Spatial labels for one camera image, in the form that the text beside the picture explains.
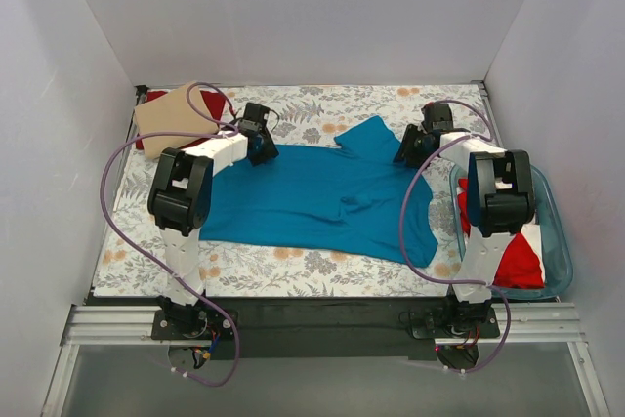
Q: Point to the blue t shirt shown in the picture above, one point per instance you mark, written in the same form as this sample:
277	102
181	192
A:
345	198

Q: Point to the folded beige t shirt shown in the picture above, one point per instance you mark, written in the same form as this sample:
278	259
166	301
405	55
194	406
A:
166	114

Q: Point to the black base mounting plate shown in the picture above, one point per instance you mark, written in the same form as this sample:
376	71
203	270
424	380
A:
325	327

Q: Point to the floral patterned table cloth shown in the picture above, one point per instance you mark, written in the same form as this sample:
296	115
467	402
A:
306	115

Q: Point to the red t shirt in bin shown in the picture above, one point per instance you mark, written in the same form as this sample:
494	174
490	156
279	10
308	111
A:
521	265

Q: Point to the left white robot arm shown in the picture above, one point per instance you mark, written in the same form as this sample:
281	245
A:
180	201

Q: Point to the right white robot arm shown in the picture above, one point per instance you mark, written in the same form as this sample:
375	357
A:
500	202

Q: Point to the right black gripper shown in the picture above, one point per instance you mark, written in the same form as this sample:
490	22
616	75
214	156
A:
410	147

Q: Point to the clear blue plastic bin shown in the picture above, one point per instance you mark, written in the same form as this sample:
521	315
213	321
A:
556	261

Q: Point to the folded dark red t shirt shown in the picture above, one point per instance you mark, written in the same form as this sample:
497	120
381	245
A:
215	99

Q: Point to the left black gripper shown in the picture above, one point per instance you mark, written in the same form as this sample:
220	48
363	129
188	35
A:
264	147

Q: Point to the white t shirt in bin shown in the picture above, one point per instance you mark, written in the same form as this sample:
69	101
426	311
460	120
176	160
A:
526	248

